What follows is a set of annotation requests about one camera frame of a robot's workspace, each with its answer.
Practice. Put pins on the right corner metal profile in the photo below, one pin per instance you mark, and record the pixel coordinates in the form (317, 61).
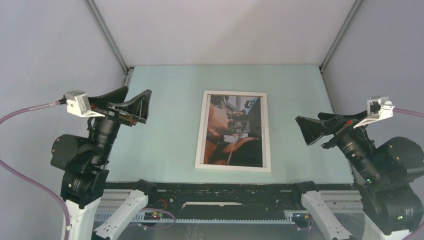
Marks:
(349, 19)

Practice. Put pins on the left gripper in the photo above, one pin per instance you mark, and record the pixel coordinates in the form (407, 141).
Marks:
(137, 108)

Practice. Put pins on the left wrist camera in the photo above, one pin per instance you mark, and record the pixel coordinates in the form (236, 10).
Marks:
(77, 103)

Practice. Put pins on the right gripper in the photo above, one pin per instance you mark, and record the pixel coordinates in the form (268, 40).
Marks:
(311, 128)

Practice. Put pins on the aluminium rail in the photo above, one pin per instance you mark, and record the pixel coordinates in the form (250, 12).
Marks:
(343, 201)

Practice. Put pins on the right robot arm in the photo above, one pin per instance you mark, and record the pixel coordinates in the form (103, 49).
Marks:
(388, 170)

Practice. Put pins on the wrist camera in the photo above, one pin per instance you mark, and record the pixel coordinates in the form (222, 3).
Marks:
(378, 108)
(77, 103)

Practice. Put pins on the wooden picture frame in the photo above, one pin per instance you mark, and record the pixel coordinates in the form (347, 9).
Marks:
(265, 131)

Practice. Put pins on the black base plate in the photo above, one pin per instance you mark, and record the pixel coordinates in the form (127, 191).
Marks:
(231, 202)

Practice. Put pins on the left corner metal profile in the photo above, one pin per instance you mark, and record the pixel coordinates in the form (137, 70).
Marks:
(105, 31)

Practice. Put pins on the corner metal profile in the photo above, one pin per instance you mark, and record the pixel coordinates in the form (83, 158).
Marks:
(349, 19)
(105, 31)

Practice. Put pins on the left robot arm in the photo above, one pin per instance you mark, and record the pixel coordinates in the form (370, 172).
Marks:
(84, 160)

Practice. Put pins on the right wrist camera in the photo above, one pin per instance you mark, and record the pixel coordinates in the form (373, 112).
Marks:
(378, 108)

